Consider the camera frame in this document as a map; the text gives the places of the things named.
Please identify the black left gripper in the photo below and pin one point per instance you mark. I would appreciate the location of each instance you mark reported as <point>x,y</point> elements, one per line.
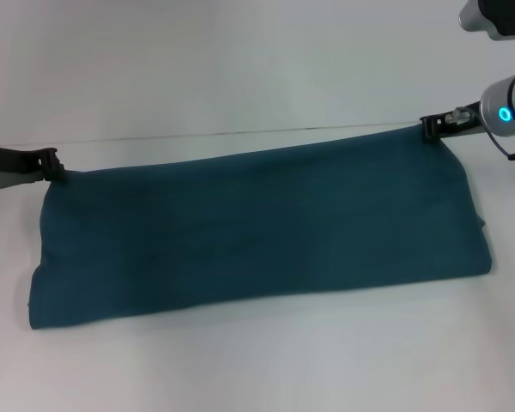
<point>13,165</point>

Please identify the teal FREE print t-shirt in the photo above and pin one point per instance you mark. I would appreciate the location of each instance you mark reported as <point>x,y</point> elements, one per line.
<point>262,223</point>

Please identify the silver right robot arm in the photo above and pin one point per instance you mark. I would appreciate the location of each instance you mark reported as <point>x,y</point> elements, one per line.
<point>504,64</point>

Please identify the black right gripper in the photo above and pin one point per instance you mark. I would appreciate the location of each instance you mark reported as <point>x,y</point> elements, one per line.
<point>461,122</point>

